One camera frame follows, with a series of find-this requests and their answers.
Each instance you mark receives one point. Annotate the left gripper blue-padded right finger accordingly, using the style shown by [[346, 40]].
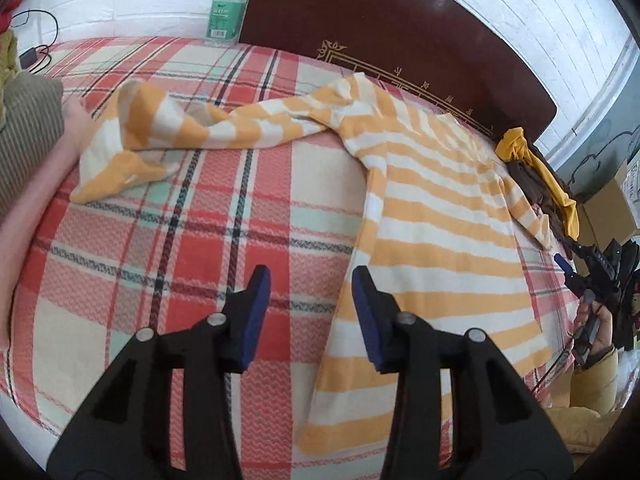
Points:
[[461, 410]]

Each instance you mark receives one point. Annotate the dark wooden headboard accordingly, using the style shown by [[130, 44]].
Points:
[[434, 49]]

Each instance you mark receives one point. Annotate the black charger with cable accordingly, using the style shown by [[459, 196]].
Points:
[[36, 32]]

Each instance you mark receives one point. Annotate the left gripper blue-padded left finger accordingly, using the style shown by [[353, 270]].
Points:
[[161, 410]]

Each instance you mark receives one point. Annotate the green label water bottle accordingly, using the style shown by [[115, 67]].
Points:
[[224, 21]]

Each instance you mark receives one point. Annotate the stack of folded clothes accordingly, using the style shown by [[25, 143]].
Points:
[[41, 140]]

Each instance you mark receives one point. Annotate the orange white striped sweater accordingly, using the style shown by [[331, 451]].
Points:
[[440, 215]]

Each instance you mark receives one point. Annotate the cardboard box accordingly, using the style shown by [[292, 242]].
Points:
[[613, 212]]

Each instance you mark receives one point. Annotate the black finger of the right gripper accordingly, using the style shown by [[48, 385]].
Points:
[[563, 264]]

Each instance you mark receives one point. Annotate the mustard yellow garment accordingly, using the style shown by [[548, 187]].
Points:
[[514, 146]]

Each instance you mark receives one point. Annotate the dark brown garment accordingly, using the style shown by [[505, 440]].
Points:
[[538, 193]]

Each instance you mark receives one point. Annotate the person's right hand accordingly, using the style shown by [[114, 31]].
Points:
[[593, 331]]

